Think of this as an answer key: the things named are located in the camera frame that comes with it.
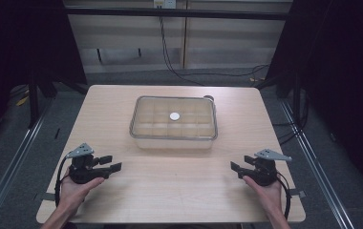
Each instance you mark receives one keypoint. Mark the yellow floor tape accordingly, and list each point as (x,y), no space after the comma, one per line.
(22,101)

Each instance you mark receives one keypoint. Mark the person's right hand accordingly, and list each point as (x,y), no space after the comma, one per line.
(270,195)

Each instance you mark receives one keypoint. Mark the white round disc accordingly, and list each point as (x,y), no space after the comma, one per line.
(174,116)

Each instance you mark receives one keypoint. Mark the small black floor strip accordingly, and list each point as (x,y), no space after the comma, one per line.
(57,133)

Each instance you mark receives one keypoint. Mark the black metal stand leg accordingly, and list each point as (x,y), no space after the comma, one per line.
(33,101)

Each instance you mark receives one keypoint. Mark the person's left hand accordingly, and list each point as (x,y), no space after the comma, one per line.
(73,194)

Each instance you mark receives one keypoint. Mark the clear plastic lidded container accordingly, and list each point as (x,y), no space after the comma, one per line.
(157,129)

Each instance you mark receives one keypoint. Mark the white wall socket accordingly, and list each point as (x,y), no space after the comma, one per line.
(164,3)

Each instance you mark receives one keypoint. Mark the dark curtain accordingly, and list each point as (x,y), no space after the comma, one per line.
(17,47)
(345,79)

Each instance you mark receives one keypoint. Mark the metal floor rail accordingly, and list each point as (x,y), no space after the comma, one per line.
(17,159)
(316,165)

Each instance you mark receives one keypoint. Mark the grey tape strip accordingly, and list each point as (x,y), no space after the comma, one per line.
(47,197)
(298,193)

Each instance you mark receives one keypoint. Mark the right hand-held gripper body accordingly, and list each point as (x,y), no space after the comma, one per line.
(264,175)

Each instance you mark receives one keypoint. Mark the black horizontal frame bar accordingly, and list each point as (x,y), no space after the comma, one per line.
(202,14)

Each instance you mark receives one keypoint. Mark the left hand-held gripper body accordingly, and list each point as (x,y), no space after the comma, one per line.
(82,173)

